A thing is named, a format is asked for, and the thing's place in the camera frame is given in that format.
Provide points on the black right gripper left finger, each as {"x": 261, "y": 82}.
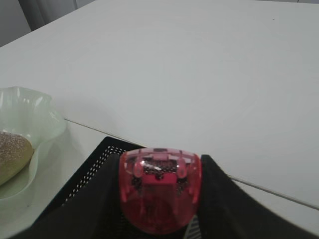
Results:
{"x": 94, "y": 213}

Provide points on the black mesh pen holder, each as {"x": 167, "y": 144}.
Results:
{"x": 87, "y": 171}

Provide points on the sugared bread roll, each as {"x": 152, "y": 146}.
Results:
{"x": 15, "y": 153}

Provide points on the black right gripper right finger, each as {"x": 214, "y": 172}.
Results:
{"x": 227, "y": 212}

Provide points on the pink pencil sharpener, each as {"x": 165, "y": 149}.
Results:
{"x": 159, "y": 188}

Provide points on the pale green wavy plate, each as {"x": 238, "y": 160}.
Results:
{"x": 28, "y": 113}

